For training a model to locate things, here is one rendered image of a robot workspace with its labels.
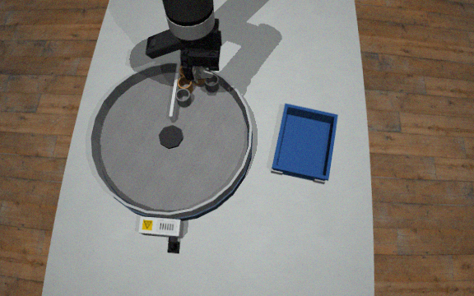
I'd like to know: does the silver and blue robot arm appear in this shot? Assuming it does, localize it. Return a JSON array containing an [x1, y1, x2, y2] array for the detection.
[[146, 0, 215, 59]]

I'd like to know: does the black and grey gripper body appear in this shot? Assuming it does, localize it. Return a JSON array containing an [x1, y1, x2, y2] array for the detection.
[[180, 19, 222, 71]]

